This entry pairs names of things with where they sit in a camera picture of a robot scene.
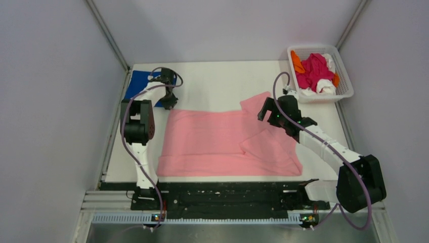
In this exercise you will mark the magenta t shirt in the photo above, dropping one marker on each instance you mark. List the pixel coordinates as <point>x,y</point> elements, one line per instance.
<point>316,68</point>

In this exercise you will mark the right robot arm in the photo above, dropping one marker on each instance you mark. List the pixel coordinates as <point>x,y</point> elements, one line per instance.
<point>360,182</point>

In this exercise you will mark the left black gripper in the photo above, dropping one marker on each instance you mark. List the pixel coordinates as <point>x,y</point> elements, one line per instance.
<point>171,103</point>

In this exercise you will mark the light pink t shirt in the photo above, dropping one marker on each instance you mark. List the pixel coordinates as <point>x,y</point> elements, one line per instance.
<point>231,143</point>

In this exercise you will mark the orange cloth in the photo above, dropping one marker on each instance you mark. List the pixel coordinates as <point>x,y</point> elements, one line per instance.
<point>297,64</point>

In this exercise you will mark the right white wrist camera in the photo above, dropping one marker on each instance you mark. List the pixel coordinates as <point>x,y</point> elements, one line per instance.
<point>290,92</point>

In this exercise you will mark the white plastic basket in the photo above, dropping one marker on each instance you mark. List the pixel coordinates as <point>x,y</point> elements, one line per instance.
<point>344,88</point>

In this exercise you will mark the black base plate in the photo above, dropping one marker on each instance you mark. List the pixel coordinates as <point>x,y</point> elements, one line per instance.
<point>220,200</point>

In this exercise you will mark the folded blue t shirt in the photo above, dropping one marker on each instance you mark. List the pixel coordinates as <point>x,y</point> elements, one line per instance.
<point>137,84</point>

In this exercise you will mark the white slotted cable duct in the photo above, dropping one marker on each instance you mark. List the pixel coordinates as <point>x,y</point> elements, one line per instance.
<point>152,219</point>

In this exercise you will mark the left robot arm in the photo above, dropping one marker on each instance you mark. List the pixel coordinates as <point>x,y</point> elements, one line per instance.
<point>146,91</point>

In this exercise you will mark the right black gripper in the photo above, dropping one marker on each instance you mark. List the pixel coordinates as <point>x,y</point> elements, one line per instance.
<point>268,105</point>

